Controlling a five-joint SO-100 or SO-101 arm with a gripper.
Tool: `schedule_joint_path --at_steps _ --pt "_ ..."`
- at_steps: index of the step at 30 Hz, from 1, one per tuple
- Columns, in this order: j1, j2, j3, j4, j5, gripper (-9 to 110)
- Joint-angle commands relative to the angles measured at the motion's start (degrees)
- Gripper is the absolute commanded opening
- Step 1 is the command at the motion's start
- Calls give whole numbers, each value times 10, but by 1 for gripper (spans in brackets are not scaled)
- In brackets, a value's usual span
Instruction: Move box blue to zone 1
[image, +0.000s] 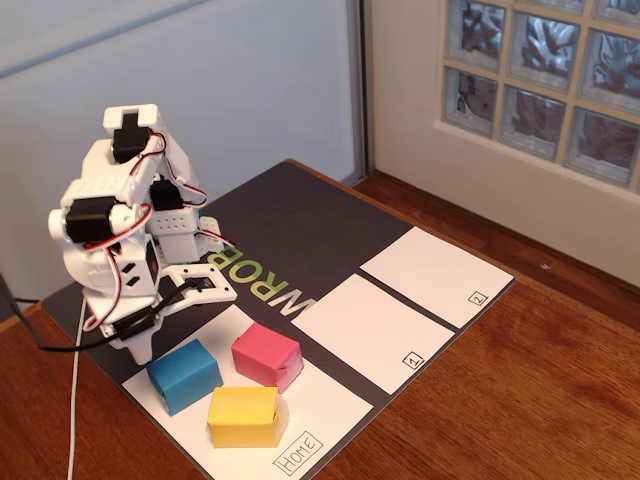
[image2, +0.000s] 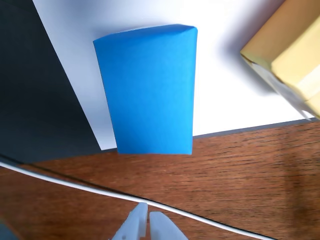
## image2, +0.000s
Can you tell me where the black mat with lettering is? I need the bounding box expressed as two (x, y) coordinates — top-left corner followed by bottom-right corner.
(0, 0), (311, 166)

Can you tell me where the white sheet marked home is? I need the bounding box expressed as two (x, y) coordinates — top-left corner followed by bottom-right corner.
(32, 0), (320, 151)

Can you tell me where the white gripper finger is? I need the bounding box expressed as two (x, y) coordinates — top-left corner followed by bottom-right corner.
(149, 211), (188, 240)
(112, 201), (149, 240)

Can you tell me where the white cable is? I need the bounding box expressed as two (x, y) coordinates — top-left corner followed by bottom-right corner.
(0, 161), (276, 240)

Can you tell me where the yellow paper box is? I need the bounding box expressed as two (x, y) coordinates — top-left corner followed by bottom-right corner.
(239, 0), (320, 121)

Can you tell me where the blue paper box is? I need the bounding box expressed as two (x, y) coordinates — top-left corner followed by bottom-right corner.
(92, 23), (199, 156)

